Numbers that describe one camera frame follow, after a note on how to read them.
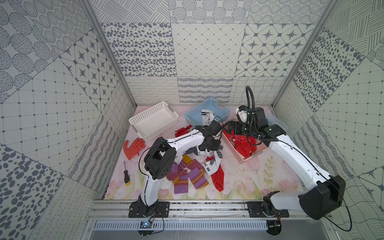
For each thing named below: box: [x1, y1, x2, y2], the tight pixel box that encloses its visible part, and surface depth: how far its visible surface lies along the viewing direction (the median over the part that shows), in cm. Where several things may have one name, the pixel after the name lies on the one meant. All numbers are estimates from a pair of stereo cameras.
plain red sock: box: [211, 164, 225, 192], surface depth 85 cm
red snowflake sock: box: [230, 134, 257, 158], surface depth 92 cm
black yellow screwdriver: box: [123, 160, 131, 186], surface depth 85 cm
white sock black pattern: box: [202, 150, 223, 176], surface depth 88 cm
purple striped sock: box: [166, 154, 209, 195], surface depth 85 cm
